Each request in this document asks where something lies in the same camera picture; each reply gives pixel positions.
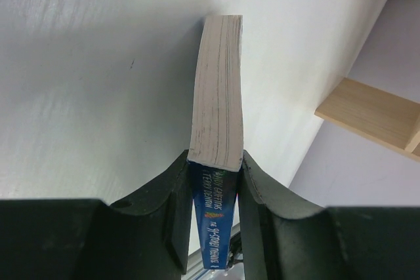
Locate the blue colourful picture book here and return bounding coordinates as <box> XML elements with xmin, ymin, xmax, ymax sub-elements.
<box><xmin>187</xmin><ymin>15</ymin><xmax>243</xmax><ymax>270</ymax></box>

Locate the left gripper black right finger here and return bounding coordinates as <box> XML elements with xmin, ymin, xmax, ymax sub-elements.
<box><xmin>238</xmin><ymin>153</ymin><xmax>419</xmax><ymax>279</ymax></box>

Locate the wooden two-tier shelf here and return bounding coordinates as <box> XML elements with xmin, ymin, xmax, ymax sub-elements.
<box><xmin>315</xmin><ymin>78</ymin><xmax>419</xmax><ymax>161</ymax></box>

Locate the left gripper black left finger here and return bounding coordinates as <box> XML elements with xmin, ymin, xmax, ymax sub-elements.
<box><xmin>1</xmin><ymin>153</ymin><xmax>192</xmax><ymax>279</ymax></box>

